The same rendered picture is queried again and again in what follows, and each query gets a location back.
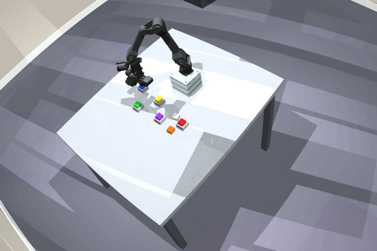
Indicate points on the red button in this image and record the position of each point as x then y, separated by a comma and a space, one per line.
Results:
182, 124

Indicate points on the purple button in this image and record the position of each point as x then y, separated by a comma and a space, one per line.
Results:
159, 118

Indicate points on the orange block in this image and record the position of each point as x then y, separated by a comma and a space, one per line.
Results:
170, 129

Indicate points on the blue button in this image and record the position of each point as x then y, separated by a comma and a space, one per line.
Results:
142, 89

